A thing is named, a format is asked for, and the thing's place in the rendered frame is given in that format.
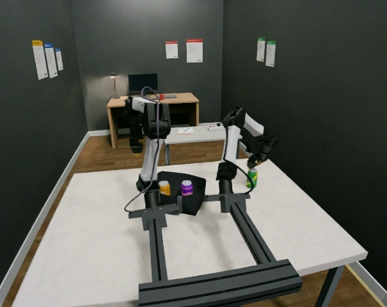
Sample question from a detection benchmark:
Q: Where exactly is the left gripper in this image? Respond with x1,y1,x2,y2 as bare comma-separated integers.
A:
129,124,144,157

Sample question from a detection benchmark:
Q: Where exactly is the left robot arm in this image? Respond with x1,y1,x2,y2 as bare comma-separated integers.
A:
123,96,177,214

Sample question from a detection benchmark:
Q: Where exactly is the black tote bag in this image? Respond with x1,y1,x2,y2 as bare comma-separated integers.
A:
157,171,207,216

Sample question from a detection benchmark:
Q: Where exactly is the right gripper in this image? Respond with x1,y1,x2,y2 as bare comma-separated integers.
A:
247,149,268,170

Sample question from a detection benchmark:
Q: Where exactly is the purple drink can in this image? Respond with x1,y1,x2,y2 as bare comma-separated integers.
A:
181,180,193,196

